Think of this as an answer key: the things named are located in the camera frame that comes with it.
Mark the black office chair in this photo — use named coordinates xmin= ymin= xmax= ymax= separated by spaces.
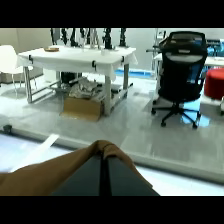
xmin=145 ymin=30 xmax=210 ymax=130

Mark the brown garment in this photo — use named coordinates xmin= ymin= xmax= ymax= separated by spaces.
xmin=0 ymin=139 xmax=154 ymax=197

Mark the white covered table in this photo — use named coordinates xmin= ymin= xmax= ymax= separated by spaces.
xmin=15 ymin=44 xmax=139 ymax=117

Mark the red stool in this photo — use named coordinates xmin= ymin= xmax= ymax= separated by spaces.
xmin=203 ymin=67 xmax=224 ymax=101

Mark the cardboard box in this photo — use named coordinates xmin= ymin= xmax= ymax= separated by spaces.
xmin=60 ymin=95 xmax=105 ymax=122

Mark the white chair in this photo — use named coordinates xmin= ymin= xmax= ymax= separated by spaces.
xmin=0 ymin=44 xmax=35 ymax=98

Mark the silver frame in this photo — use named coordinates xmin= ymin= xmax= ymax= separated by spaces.
xmin=0 ymin=123 xmax=224 ymax=185

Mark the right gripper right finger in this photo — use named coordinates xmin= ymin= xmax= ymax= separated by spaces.
xmin=106 ymin=156 xmax=161 ymax=197

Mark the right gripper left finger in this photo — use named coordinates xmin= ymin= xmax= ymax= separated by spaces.
xmin=50 ymin=154 xmax=102 ymax=197

